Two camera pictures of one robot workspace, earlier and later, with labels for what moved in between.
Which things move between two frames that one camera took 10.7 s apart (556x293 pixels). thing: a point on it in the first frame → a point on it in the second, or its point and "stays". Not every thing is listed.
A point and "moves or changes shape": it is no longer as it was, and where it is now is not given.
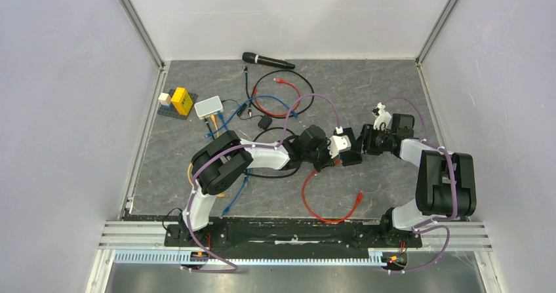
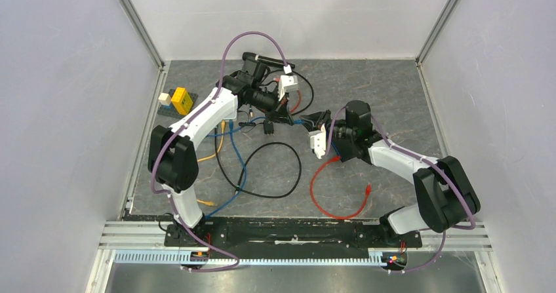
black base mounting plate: x=288 y=235 stays
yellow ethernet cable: x=220 y=195 moves or changes shape
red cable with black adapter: x=360 y=198 → x=368 y=190
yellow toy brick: x=181 y=101 stays
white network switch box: x=208 y=107 moves or changes shape
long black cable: x=288 y=130 → x=248 y=160
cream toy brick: x=164 y=99 stays
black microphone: x=250 y=57 stays
